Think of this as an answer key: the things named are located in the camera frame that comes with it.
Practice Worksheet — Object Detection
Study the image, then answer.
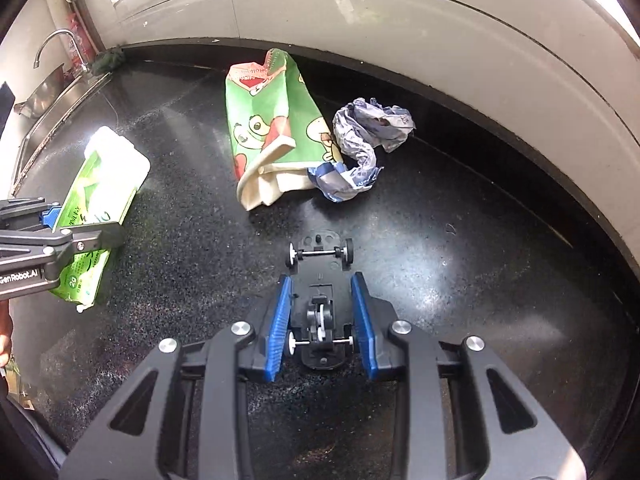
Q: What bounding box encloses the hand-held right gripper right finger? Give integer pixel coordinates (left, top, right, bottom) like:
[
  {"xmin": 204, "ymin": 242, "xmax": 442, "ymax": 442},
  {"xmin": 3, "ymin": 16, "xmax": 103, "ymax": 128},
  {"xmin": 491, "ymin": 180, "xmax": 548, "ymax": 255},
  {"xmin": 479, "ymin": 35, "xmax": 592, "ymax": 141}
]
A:
[{"xmin": 349, "ymin": 271, "xmax": 587, "ymax": 480}]

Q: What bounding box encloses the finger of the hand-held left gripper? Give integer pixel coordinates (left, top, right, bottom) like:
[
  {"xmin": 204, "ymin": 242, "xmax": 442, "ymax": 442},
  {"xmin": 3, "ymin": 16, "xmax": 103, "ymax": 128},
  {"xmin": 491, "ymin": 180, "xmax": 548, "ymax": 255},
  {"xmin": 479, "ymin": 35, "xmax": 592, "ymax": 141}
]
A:
[
  {"xmin": 0, "ymin": 198, "xmax": 64, "ymax": 234},
  {"xmin": 0, "ymin": 222, "xmax": 127, "ymax": 269}
]

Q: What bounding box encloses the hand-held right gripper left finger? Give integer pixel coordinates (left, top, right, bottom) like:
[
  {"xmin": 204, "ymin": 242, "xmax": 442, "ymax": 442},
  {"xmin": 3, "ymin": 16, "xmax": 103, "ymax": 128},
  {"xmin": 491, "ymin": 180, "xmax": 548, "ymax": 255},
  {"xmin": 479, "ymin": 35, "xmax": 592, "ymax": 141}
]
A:
[{"xmin": 59, "ymin": 273, "xmax": 294, "ymax": 480}]

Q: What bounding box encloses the black toy car chassis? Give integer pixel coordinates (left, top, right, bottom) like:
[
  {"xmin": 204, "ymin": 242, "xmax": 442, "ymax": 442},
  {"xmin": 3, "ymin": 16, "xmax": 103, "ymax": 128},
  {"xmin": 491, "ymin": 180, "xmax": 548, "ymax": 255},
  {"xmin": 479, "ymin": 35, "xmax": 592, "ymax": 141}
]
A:
[{"xmin": 284, "ymin": 229, "xmax": 357, "ymax": 372}]

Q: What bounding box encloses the green and white tissue pack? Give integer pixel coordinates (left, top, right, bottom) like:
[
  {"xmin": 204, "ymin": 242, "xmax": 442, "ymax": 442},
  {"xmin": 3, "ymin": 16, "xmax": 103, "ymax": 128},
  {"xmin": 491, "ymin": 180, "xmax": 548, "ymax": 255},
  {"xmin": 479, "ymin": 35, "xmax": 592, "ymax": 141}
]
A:
[{"xmin": 49, "ymin": 125, "xmax": 152, "ymax": 312}]

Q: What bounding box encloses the person's left hand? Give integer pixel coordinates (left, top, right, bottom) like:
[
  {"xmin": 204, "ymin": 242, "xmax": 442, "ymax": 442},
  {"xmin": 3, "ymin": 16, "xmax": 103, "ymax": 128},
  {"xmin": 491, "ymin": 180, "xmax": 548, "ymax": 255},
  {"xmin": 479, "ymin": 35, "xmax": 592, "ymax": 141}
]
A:
[{"xmin": 0, "ymin": 303, "xmax": 13, "ymax": 368}]

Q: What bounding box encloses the stainless steel sink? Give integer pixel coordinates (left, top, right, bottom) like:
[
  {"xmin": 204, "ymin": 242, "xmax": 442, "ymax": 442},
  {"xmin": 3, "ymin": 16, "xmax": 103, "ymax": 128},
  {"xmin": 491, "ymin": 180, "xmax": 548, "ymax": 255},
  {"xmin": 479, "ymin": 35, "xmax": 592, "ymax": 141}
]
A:
[{"xmin": 10, "ymin": 62, "xmax": 114, "ymax": 197}]

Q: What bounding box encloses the dark green cloth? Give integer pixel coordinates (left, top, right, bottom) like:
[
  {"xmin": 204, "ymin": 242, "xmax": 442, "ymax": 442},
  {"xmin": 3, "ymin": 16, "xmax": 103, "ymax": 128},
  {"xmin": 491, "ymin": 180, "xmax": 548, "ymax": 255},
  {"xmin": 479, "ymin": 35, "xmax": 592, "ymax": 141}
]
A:
[{"xmin": 89, "ymin": 45, "xmax": 127, "ymax": 74}]

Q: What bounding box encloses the red detergent bottle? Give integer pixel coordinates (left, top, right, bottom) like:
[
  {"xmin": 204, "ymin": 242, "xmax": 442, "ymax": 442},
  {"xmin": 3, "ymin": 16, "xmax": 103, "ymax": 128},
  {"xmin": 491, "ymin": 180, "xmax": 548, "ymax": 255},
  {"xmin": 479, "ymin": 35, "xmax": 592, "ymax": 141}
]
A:
[{"xmin": 67, "ymin": 14, "xmax": 89, "ymax": 74}]

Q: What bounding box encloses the chrome faucet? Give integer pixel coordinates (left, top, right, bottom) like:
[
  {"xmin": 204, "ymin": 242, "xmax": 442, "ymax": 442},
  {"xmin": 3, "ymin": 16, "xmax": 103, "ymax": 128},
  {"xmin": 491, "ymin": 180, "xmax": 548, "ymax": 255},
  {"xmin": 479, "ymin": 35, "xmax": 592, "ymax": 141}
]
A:
[{"xmin": 33, "ymin": 28, "xmax": 92, "ymax": 74}]

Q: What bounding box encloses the crumpled blue white wrapper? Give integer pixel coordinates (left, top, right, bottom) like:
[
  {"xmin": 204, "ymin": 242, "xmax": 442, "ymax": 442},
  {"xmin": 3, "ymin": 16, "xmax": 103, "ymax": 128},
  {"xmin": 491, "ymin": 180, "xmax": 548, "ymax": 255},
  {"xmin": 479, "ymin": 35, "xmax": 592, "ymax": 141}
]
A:
[{"xmin": 306, "ymin": 97, "xmax": 419, "ymax": 204}]

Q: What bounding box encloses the green cartoon snack bag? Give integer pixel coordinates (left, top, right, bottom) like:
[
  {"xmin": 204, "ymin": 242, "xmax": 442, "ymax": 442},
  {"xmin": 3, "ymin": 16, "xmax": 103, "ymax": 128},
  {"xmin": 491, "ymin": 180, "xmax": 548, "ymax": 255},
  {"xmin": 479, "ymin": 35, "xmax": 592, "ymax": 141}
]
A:
[{"xmin": 224, "ymin": 47, "xmax": 347, "ymax": 212}]

